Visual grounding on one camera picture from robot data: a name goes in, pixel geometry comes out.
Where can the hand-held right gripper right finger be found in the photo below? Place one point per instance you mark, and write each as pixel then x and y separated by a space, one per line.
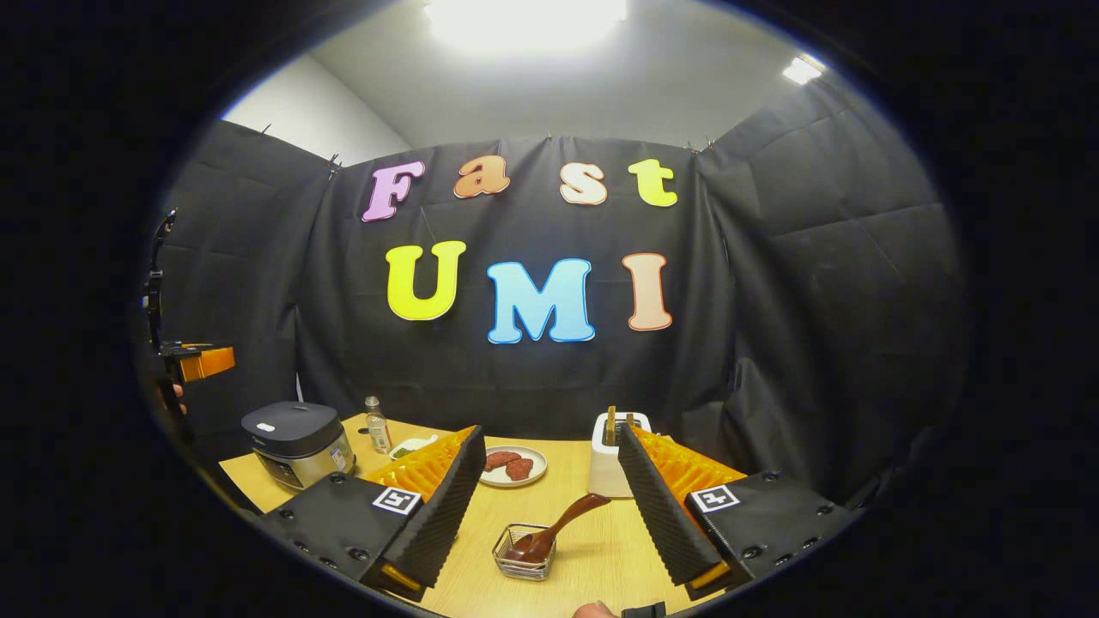
pixel 661 524

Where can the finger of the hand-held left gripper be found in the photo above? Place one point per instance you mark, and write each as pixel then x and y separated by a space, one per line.
pixel 210 362

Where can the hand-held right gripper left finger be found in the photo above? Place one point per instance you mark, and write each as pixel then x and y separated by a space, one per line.
pixel 442 524

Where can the brown wooden spoon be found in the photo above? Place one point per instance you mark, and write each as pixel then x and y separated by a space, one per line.
pixel 558 524

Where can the dark grey rice cooker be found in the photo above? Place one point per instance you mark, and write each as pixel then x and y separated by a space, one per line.
pixel 296 438

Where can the white toaster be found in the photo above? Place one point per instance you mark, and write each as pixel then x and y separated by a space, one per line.
pixel 605 472

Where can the small white seasoning dish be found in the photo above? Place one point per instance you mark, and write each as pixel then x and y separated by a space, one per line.
pixel 410 448

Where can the red meat piece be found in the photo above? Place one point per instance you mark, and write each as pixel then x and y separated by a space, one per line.
pixel 519 469
pixel 500 460

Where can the white round plate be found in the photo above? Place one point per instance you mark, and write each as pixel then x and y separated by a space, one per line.
pixel 537 476

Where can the small glass bottle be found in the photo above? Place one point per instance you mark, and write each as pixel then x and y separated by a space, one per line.
pixel 379 429

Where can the black backdrop cloth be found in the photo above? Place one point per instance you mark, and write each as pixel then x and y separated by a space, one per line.
pixel 816 300

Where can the large ceiling light panel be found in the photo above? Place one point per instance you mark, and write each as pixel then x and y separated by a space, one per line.
pixel 524 21

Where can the small ceiling light panel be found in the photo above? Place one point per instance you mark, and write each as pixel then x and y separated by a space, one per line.
pixel 803 69

